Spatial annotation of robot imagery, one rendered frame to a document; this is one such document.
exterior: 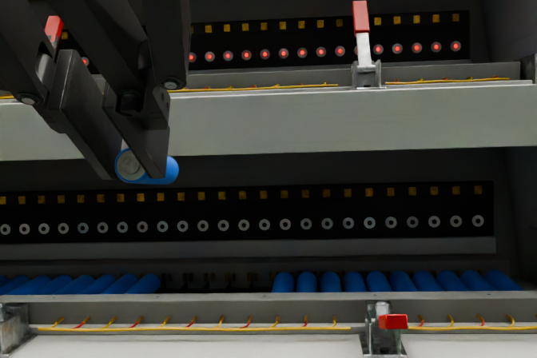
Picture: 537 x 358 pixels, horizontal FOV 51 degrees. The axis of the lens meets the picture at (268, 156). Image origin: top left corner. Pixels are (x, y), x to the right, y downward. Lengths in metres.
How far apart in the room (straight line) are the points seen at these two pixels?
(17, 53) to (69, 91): 0.03
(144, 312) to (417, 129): 0.25
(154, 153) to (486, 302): 0.27
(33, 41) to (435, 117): 0.29
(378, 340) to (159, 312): 0.16
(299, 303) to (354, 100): 0.16
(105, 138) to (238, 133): 0.16
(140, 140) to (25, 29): 0.07
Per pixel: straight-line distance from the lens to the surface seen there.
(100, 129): 0.27
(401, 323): 0.33
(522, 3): 0.60
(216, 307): 0.43
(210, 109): 0.43
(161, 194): 0.57
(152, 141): 0.27
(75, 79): 0.25
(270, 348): 0.40
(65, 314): 0.47
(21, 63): 0.22
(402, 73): 0.50
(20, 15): 0.22
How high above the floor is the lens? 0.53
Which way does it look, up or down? 19 degrees up
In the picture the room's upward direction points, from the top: straight up
